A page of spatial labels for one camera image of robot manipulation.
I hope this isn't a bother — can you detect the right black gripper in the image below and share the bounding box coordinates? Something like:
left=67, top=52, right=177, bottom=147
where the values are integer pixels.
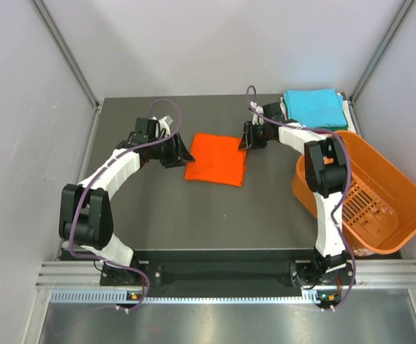
left=239, top=122, right=271, bottom=151

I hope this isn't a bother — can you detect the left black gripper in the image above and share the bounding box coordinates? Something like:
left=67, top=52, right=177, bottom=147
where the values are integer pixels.
left=148, top=131, right=195, bottom=168

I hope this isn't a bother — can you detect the orange t shirt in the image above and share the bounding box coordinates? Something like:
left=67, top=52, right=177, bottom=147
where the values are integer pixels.
left=185, top=133, right=247, bottom=187

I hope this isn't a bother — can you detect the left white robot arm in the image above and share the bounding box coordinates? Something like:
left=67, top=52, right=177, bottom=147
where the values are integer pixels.
left=59, top=116, right=195, bottom=285

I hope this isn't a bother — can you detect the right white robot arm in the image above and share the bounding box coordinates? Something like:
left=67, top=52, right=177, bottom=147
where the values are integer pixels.
left=238, top=101, right=352, bottom=284

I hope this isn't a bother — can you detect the folded cyan t shirt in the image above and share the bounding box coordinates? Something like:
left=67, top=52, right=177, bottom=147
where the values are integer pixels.
left=284, top=89, right=347, bottom=128

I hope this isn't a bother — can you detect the folded green t shirt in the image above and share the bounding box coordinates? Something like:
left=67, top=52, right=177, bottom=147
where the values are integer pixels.
left=320, top=124, right=349, bottom=131

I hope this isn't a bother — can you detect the folded white t shirt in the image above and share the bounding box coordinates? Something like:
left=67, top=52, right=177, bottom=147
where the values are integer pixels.
left=280, top=96, right=357, bottom=133

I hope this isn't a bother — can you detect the orange plastic basket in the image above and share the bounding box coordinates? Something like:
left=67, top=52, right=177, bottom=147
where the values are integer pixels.
left=291, top=130, right=416, bottom=256

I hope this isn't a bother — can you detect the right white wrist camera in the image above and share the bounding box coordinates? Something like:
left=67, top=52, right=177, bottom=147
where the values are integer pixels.
left=249, top=101, right=265, bottom=125

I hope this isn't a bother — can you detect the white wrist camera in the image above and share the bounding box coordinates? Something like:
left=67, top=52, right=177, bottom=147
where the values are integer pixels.
left=151, top=115, right=173, bottom=139
left=249, top=101, right=265, bottom=125

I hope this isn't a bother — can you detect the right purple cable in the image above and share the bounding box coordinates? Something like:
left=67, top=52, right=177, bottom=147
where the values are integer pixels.
left=246, top=85, right=357, bottom=311

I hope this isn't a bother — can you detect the purple cable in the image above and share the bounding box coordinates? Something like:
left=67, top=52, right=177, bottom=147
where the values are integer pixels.
left=68, top=99, right=185, bottom=311
left=246, top=85, right=357, bottom=311

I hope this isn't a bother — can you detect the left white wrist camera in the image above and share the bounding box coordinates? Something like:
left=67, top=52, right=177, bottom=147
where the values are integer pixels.
left=151, top=115, right=173, bottom=139

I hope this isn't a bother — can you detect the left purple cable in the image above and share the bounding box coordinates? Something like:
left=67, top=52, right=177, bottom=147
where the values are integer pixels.
left=68, top=99, right=185, bottom=311

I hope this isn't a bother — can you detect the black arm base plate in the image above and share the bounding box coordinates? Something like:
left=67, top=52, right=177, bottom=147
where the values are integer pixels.
left=99, top=249, right=357, bottom=298

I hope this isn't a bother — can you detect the grey slotted cable duct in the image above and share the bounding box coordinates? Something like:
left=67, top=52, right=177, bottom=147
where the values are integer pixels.
left=50, top=290, right=336, bottom=305

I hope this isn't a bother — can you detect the aluminium frame rail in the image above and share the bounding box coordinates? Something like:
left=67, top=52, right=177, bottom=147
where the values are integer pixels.
left=29, top=0, right=100, bottom=109

